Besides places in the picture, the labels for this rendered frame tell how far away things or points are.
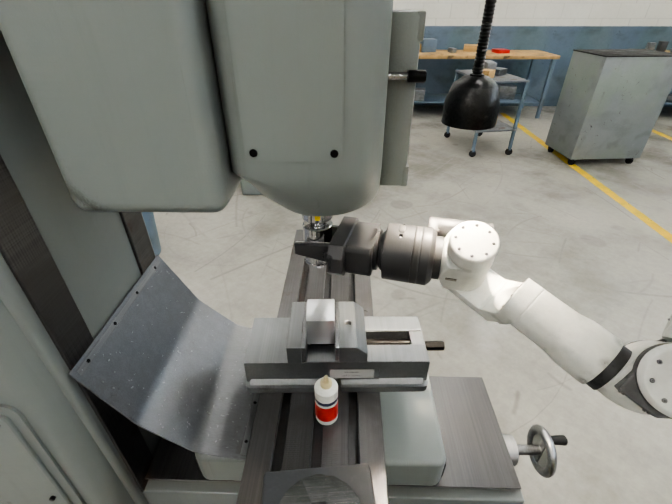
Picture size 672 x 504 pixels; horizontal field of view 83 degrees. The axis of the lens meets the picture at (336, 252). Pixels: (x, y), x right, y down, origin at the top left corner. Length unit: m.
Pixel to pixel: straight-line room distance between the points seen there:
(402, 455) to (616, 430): 1.47
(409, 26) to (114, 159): 0.36
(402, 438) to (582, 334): 0.44
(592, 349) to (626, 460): 1.58
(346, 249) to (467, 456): 0.59
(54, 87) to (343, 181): 0.31
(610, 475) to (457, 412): 1.10
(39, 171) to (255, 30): 0.37
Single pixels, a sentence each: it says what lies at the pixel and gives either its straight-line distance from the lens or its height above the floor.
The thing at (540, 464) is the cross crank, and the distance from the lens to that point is 1.18.
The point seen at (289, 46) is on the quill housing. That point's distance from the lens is 0.43.
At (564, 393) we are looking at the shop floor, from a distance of 2.21.
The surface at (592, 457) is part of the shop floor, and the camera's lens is 2.05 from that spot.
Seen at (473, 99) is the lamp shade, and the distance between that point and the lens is 0.55.
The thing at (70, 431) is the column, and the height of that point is 0.98.
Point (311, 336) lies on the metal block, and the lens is 0.72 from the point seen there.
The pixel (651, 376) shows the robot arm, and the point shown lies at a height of 1.23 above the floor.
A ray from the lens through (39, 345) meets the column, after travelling 0.68.
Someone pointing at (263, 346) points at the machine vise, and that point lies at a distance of 0.77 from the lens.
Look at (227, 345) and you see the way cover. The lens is 0.94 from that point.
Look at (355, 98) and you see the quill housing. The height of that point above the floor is 1.47.
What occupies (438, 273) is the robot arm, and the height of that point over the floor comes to 1.23.
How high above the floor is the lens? 1.56
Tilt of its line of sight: 34 degrees down
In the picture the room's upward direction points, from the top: straight up
